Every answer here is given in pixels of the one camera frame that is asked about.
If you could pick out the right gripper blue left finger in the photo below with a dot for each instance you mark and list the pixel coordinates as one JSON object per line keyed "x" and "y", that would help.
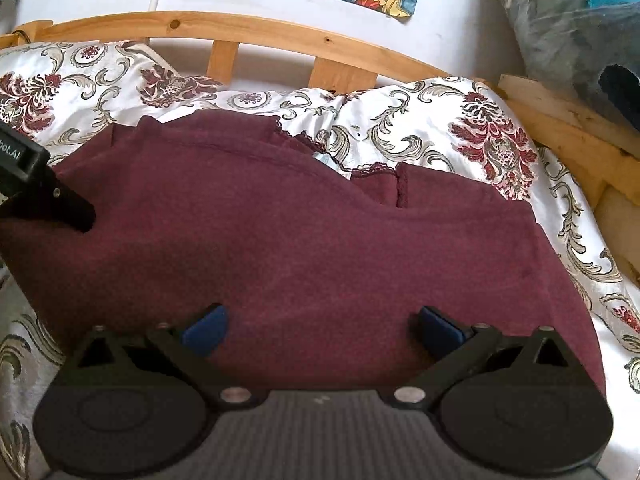
{"x": 200, "y": 334}

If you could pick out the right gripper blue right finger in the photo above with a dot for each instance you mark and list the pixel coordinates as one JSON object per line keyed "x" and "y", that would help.
{"x": 443, "y": 337}

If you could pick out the maroon long-sleeve top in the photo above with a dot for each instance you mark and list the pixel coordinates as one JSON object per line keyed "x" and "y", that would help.
{"x": 319, "y": 273}

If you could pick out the plastic bag of clothes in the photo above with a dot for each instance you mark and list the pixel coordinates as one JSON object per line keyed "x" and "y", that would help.
{"x": 586, "y": 49}

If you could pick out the floral white bedspread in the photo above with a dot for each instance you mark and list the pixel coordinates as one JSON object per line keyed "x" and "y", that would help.
{"x": 63, "y": 94}

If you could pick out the wooden bed frame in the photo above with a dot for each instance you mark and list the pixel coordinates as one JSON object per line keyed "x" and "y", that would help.
{"x": 603, "y": 154}

